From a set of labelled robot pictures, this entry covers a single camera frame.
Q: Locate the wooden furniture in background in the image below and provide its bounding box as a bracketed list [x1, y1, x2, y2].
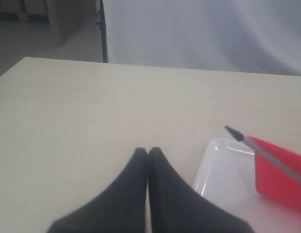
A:
[0, 0, 97, 45]

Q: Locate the white square plastic tray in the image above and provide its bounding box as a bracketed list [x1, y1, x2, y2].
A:
[192, 138, 301, 233]

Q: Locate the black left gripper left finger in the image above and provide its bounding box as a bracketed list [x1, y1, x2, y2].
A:
[48, 148, 147, 233]

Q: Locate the black backdrop stand pole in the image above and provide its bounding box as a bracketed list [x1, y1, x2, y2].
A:
[95, 0, 109, 63]

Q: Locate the red flag on pole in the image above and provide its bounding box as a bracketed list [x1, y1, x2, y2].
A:
[225, 126, 301, 212]

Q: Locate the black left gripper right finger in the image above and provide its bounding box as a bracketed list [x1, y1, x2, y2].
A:
[148, 148, 253, 233]

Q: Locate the white backdrop cloth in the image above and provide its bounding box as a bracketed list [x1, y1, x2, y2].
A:
[103, 0, 301, 76]

